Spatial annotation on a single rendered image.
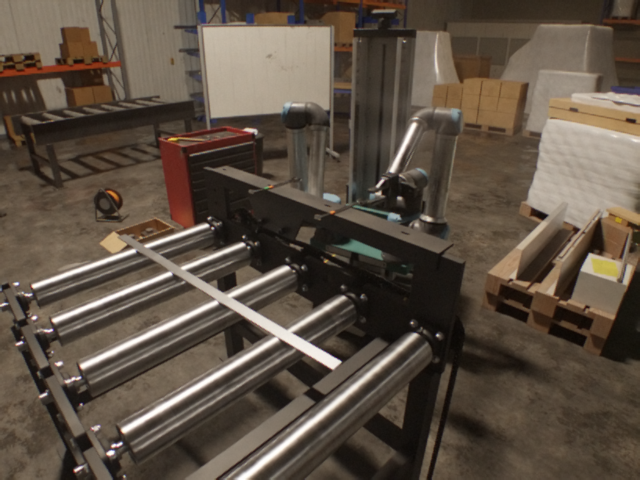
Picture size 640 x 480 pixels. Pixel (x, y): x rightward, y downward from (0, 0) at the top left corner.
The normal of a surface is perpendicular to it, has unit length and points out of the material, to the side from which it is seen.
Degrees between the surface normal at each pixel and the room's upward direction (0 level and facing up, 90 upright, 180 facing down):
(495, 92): 90
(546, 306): 90
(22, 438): 0
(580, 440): 0
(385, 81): 90
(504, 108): 90
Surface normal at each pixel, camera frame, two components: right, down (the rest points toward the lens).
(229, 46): 0.36, 0.41
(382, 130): -0.55, 0.37
